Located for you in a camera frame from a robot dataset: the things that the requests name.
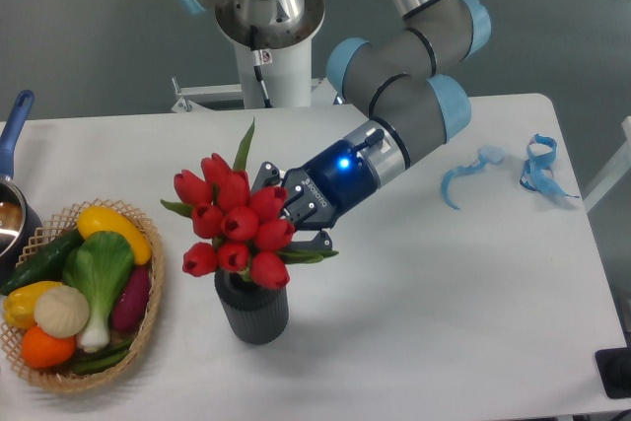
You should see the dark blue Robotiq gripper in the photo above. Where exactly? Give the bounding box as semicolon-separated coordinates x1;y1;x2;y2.
250;120;409;256

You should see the red tulip bouquet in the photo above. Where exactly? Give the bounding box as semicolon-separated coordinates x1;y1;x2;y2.
161;124;337;290

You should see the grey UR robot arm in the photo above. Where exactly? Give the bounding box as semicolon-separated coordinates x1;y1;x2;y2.
179;0;491;263

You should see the dark grey ribbed vase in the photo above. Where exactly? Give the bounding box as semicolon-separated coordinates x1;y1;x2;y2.
214;270;289;345

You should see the purple sweet potato toy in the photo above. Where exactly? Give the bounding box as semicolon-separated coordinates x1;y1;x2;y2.
110;266;150;332

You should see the blue ribbon strip left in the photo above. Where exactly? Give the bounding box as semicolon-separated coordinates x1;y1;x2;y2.
440;145;505;210

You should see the blue ribbon strip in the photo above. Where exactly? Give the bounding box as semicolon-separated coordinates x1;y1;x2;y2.
440;145;505;210
520;134;579;198

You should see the green bok choy toy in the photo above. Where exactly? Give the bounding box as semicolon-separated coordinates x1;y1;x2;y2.
63;231;134;353

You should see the woven wicker basket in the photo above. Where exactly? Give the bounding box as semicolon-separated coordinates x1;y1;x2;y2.
1;198;165;394

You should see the blue ribbon strip right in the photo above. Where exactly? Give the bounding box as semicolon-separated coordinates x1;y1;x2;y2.
520;134;579;198

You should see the dark green cucumber toy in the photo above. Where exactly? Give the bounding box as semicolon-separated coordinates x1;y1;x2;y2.
1;229;84;296

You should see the green pea pod toy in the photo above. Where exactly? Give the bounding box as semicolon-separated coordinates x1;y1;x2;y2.
71;338;132;376

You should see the orange fruit toy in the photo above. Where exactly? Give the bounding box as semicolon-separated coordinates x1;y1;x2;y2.
21;325;76;369

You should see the yellow bell pepper toy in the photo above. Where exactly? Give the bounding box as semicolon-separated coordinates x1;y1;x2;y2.
3;281;62;329

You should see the black device at edge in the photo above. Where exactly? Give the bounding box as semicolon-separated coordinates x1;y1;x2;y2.
595;347;630;399

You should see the white metal frame bracket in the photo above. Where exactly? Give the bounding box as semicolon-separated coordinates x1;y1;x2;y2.
172;77;345;112

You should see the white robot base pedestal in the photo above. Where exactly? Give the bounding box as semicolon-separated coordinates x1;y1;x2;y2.
233;39;312;108

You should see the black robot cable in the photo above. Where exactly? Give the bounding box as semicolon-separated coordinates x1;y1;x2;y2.
248;26;273;109

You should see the blue handled saucepan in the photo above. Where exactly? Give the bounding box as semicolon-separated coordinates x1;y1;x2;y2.
1;90;41;284

